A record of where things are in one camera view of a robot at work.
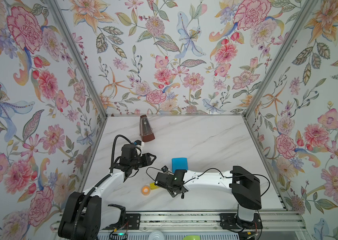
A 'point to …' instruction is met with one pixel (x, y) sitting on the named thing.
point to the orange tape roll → (145, 190)
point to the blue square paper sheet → (179, 163)
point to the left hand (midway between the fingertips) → (155, 158)
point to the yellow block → (153, 186)
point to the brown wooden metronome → (145, 130)
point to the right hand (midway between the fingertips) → (174, 186)
